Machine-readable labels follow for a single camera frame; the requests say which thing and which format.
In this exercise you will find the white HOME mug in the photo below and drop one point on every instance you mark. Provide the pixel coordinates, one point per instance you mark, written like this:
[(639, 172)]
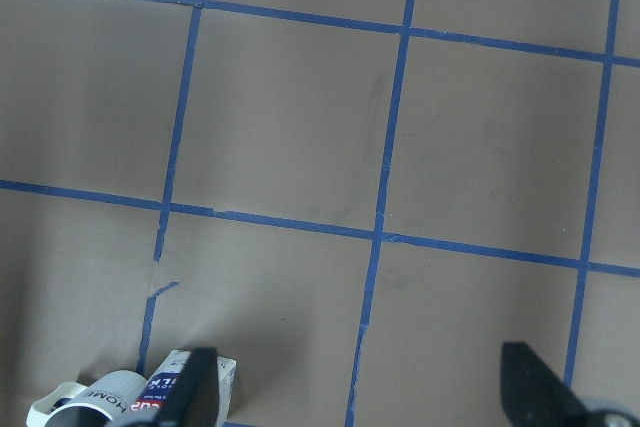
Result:
[(75, 405)]

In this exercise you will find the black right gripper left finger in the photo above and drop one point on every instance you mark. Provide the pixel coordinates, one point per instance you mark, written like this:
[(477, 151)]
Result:
[(194, 400)]

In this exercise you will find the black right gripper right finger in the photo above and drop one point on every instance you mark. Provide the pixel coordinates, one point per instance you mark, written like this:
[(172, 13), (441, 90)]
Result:
[(531, 394)]

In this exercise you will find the blue white milk carton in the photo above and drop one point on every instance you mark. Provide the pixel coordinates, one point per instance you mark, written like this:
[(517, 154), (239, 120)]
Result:
[(158, 387)]

